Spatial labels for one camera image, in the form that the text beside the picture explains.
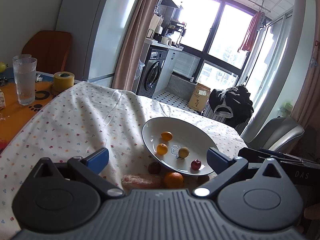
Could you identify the clear drinking glass front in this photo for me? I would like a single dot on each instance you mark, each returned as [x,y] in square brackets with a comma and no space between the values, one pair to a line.
[25,77]

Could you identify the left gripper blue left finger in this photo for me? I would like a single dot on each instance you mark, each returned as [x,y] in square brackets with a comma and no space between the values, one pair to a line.
[87,170]

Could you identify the clear drinking glass back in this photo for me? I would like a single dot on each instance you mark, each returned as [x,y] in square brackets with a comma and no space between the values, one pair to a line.
[22,56]

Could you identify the white kettle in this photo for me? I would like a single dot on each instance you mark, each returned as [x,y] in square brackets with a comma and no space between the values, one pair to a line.
[166,41]

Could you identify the grey leather chair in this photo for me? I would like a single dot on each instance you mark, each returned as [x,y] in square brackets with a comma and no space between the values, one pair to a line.
[277,135]

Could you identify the white striped radiator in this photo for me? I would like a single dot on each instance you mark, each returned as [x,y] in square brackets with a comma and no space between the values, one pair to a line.
[208,112]

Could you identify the cardboard box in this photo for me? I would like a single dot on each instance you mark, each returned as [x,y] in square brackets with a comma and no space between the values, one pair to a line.
[199,97]

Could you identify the small orange kumquat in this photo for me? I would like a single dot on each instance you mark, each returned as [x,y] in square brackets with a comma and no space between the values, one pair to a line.
[167,136]
[161,149]

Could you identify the white kitchen cabinet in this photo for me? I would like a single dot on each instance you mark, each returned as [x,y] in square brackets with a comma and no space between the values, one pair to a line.
[168,67]

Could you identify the clear drinking glass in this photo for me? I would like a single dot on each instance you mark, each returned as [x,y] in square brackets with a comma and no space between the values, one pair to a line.
[22,56]
[25,77]

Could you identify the floral white tablecloth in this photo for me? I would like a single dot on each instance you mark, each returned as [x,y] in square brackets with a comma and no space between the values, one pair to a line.
[84,119]

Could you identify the small orange kumquat in plate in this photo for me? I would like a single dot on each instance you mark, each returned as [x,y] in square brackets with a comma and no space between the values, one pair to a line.
[167,136]

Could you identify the wooden cutting board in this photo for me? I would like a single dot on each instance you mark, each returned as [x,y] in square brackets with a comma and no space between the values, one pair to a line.
[155,22]

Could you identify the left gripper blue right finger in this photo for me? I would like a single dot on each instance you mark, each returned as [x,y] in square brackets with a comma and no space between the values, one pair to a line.
[228,171]

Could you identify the white refrigerator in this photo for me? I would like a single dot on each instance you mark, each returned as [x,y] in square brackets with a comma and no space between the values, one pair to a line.
[98,29]

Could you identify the pink curtain left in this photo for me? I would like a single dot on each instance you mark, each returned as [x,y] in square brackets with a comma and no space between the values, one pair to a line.
[133,44]

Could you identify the yellowish round longan fruit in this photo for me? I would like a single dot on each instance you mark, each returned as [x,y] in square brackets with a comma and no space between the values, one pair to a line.
[183,152]

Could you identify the yellow tape roll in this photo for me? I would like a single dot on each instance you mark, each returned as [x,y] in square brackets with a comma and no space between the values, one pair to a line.
[63,81]

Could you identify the grey washing machine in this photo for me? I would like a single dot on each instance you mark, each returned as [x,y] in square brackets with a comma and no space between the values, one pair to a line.
[152,70]

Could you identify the peeled grapefruit piece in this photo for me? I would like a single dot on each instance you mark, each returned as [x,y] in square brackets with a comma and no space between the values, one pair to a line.
[141,181]

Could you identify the red hanging towel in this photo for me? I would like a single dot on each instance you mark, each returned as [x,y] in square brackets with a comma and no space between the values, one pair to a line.
[251,33]

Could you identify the orange wooden chair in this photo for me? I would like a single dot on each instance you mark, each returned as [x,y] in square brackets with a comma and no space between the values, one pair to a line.
[51,49]

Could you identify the black clothes pile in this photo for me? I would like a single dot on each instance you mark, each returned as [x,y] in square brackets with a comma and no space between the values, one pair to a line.
[233,104]

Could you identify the large orange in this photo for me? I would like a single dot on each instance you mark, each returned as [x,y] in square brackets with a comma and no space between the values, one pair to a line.
[173,180]

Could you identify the dark red small fruit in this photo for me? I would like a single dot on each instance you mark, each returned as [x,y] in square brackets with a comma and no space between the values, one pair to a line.
[196,164]

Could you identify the white plate with blue rim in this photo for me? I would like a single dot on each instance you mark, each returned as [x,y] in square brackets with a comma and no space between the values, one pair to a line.
[184,135]

